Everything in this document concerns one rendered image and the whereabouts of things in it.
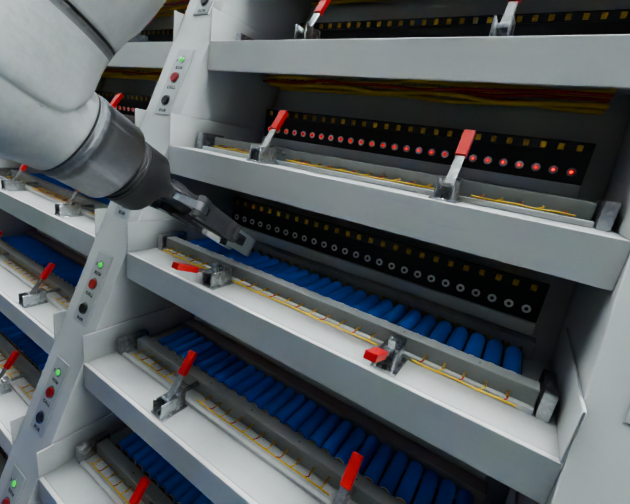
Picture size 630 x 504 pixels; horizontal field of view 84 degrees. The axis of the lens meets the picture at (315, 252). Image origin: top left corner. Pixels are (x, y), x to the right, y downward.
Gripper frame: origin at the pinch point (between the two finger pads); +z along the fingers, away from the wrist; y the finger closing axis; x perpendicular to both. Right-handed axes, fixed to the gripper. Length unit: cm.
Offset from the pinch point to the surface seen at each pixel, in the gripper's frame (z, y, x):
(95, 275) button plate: -3.5, 19.8, 14.5
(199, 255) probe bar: -0.1, 3.9, 4.5
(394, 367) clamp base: -3.1, -30.9, 7.5
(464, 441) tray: -2.7, -38.9, 10.9
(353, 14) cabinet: 6, 3, -54
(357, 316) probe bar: -0.4, -24.3, 3.9
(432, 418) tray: -3.1, -35.8, 10.3
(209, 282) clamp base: -2.6, -2.7, 7.6
